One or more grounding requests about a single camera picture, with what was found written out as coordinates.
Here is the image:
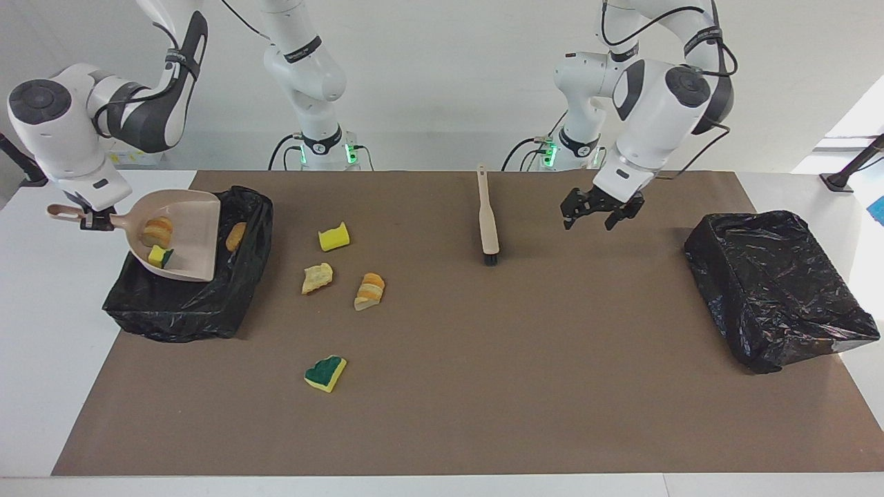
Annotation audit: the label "green and yellow sponge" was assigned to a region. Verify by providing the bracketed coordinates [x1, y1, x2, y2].
[304, 355, 348, 394]

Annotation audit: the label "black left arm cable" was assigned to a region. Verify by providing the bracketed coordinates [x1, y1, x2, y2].
[601, 0, 738, 180]

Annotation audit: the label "white cardboard boxes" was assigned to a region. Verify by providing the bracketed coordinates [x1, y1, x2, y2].
[114, 148, 166, 166]

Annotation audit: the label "black base cable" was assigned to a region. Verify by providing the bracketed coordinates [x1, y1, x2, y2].
[501, 110, 570, 172]

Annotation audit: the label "black bag wrapped bin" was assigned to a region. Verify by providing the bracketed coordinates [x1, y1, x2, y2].
[684, 210, 881, 375]

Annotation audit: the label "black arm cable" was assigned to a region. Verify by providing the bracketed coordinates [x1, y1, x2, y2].
[93, 0, 273, 139]
[601, 0, 738, 180]

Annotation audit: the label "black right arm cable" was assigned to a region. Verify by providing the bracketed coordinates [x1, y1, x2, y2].
[93, 0, 273, 139]

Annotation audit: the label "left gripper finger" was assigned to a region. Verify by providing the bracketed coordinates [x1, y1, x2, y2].
[605, 195, 646, 232]
[559, 188, 589, 231]

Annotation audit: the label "pale torn bread chunk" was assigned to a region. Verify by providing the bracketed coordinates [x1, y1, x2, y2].
[301, 262, 334, 295]

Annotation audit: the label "beige hand brush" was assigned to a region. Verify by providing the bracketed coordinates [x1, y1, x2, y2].
[477, 164, 501, 267]

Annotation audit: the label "black camera stand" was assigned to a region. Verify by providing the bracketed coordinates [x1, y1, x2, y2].
[820, 133, 884, 193]
[0, 131, 49, 188]

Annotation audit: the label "open black bag bin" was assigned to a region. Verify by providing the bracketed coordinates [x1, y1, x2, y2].
[102, 185, 274, 344]

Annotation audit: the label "beige plastic dustpan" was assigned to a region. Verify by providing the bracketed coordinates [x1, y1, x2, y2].
[46, 190, 222, 283]

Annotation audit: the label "striped orange bread piece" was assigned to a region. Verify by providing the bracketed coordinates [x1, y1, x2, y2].
[354, 272, 386, 312]
[142, 216, 175, 248]

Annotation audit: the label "brown table mat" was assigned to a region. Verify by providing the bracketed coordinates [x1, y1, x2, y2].
[52, 170, 884, 477]

